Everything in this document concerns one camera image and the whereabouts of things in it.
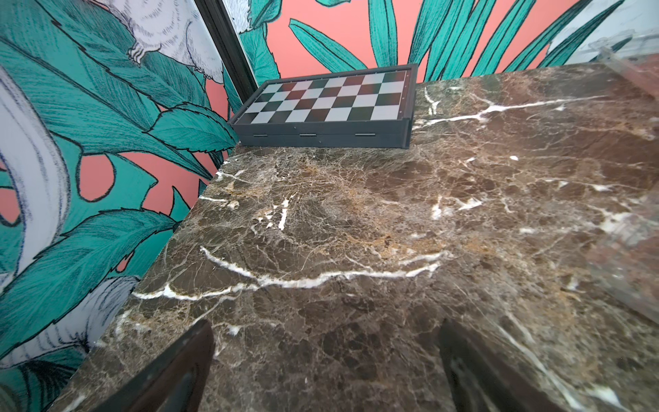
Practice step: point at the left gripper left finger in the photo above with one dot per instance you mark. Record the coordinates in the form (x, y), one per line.
(173, 381)

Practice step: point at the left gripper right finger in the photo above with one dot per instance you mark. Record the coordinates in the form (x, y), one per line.
(481, 381)

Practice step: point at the clear clamshell container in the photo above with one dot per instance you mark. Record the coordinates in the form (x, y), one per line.
(632, 56)
(625, 260)

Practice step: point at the black white checkerboard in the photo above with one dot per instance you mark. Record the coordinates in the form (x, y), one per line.
(372, 108)

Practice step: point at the left black frame post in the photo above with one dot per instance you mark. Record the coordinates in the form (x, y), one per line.
(225, 20)

